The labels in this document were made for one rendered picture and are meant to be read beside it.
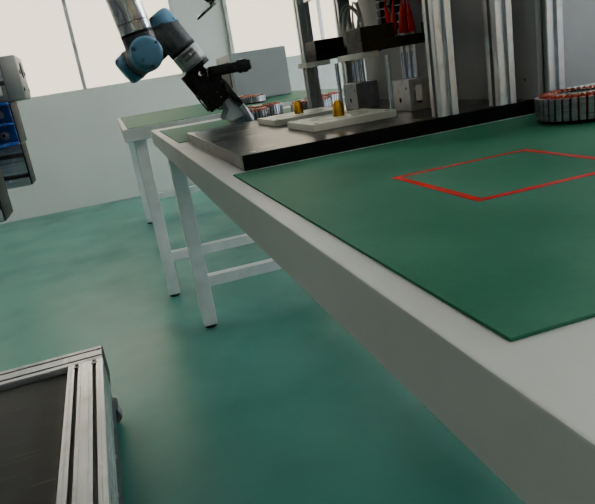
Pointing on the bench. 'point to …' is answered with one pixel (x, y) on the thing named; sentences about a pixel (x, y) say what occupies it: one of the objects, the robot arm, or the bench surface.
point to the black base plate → (409, 126)
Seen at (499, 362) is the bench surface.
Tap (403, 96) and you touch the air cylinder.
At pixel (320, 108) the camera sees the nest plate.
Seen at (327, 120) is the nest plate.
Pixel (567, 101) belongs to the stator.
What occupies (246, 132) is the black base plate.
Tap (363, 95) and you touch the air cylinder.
